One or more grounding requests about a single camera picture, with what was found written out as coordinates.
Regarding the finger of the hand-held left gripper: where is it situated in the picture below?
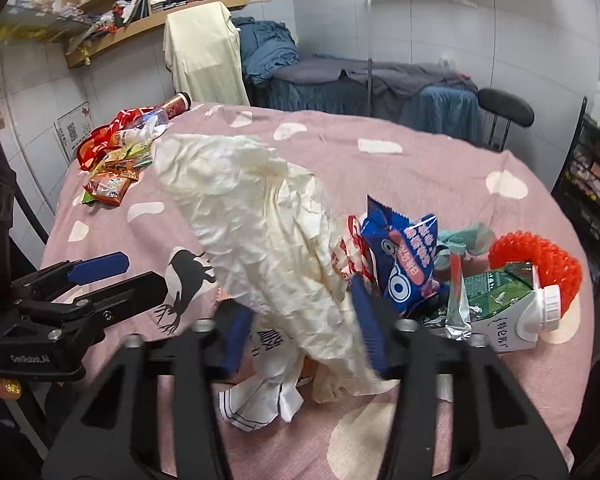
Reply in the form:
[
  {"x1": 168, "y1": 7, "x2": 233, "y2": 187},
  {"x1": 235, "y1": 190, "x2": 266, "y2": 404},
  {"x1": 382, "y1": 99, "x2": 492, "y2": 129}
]
[
  {"x1": 7, "y1": 251, "x2": 131, "y2": 302},
  {"x1": 75, "y1": 271, "x2": 170, "y2": 331}
]

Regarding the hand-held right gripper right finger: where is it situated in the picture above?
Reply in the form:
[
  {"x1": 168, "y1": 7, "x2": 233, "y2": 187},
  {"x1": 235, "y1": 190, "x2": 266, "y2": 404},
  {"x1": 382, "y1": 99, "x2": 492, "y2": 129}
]
[{"x1": 349, "y1": 277, "x2": 571, "y2": 480}]

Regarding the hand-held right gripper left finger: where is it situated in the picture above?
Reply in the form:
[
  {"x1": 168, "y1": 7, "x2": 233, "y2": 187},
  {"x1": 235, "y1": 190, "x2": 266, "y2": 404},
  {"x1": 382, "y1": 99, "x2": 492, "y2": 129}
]
[{"x1": 41, "y1": 302, "x2": 261, "y2": 480}]

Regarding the white plastic bag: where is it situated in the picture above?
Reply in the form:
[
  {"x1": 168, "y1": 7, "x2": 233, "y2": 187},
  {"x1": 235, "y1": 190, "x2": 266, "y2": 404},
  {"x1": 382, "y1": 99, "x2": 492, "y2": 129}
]
[{"x1": 152, "y1": 132, "x2": 406, "y2": 406}]

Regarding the white striped wrapper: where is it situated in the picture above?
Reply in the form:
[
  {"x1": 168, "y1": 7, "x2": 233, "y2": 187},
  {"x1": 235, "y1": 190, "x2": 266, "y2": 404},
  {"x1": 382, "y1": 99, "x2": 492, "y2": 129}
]
[{"x1": 217, "y1": 327, "x2": 306, "y2": 433}]

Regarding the red printed white packet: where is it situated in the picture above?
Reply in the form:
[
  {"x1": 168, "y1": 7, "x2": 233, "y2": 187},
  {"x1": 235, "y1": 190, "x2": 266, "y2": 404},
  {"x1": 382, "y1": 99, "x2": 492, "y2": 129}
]
[{"x1": 330, "y1": 214, "x2": 377, "y2": 293}]

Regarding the blue snack packet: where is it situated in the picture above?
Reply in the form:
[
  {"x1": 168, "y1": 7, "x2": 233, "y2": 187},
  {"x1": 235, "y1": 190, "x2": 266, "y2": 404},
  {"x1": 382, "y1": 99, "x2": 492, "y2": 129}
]
[{"x1": 360, "y1": 194, "x2": 452, "y2": 318}]

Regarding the silver foil wrapper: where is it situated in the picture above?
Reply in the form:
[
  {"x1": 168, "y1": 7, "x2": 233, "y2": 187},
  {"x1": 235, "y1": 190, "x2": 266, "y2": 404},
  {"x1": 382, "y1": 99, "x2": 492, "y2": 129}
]
[{"x1": 415, "y1": 255, "x2": 475, "y2": 343}]

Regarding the pile of snack wrappers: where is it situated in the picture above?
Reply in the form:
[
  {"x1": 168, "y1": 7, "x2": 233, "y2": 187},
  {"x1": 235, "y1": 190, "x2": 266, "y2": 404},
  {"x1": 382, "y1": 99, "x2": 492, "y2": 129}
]
[{"x1": 76, "y1": 107, "x2": 168, "y2": 207}]

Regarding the green milk carton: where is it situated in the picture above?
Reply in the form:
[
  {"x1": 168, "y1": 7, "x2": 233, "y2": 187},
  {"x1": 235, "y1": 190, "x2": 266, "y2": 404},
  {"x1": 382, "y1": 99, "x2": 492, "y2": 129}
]
[{"x1": 462, "y1": 262, "x2": 563, "y2": 356}]

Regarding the teal crumpled cloth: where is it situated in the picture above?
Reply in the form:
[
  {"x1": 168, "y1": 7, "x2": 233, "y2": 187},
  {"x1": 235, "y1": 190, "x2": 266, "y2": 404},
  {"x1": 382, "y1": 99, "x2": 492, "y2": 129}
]
[{"x1": 436, "y1": 223, "x2": 496, "y2": 261}]

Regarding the red label plastic bottle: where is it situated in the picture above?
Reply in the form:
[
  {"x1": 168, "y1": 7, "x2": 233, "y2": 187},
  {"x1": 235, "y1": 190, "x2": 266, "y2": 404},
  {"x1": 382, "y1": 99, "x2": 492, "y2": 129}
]
[{"x1": 145, "y1": 92, "x2": 193, "y2": 126}]

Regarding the red spiky ball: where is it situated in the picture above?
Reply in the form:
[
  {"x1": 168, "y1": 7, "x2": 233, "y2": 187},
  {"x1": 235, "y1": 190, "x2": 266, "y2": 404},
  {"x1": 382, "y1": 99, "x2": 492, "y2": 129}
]
[{"x1": 487, "y1": 231, "x2": 583, "y2": 332}]

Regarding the blue cloth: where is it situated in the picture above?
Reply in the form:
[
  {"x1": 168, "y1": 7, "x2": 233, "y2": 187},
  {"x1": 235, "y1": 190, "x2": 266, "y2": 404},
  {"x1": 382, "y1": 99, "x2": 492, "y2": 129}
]
[{"x1": 412, "y1": 85, "x2": 483, "y2": 143}]

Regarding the cream cloth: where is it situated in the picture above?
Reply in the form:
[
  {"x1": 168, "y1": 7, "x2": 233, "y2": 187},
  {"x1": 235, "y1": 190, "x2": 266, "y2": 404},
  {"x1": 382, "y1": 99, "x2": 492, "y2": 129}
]
[{"x1": 162, "y1": 1, "x2": 251, "y2": 107}]

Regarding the wooden cubby shelf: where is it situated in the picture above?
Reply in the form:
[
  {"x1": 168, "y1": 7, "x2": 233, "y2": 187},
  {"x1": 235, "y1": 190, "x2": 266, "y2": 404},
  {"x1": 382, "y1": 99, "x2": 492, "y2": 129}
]
[{"x1": 60, "y1": 0, "x2": 248, "y2": 68}]

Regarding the grey covered bed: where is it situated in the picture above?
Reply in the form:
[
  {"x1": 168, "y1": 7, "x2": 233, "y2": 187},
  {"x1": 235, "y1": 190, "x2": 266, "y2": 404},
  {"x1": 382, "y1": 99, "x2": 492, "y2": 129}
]
[{"x1": 245, "y1": 55, "x2": 486, "y2": 146}]

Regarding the black chair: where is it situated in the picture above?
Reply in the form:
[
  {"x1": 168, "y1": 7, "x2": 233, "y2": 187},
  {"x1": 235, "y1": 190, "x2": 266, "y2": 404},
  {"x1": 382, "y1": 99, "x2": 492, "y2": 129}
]
[{"x1": 477, "y1": 88, "x2": 536, "y2": 152}]

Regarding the black metal rack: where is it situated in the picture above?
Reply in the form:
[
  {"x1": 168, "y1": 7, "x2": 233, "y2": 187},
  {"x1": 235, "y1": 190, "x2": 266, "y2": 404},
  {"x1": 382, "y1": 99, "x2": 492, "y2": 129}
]
[{"x1": 550, "y1": 95, "x2": 600, "y2": 241}]

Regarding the blue bedding pile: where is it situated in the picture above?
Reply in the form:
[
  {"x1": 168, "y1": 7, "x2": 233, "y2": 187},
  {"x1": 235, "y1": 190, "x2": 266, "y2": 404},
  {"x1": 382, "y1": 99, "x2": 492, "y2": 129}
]
[{"x1": 232, "y1": 16, "x2": 301, "y2": 86}]

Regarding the white wall sticker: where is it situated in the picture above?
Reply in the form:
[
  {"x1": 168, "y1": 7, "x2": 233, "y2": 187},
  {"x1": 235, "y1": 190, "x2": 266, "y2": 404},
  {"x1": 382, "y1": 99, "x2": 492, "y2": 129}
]
[{"x1": 55, "y1": 102, "x2": 95, "y2": 161}]

